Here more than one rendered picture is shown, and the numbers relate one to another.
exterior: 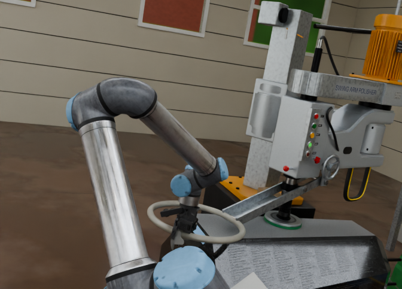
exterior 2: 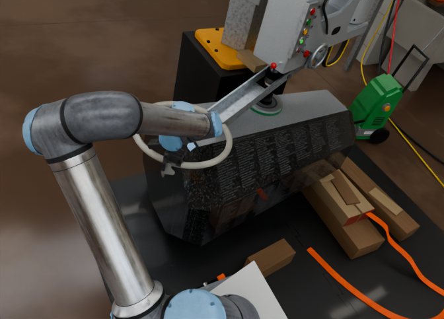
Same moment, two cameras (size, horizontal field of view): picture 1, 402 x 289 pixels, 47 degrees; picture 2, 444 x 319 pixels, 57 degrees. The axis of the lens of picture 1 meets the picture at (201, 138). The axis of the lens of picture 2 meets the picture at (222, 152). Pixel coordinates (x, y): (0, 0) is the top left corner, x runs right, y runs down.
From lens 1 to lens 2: 81 cm
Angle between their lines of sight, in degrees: 34
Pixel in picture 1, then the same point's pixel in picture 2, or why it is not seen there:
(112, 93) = (84, 129)
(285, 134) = (275, 25)
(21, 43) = not seen: outside the picture
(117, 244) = (120, 288)
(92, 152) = (72, 195)
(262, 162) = (242, 22)
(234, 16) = not seen: outside the picture
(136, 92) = (116, 121)
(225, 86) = not seen: outside the picture
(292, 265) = (273, 156)
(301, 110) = (296, 2)
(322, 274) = (298, 158)
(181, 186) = (171, 143)
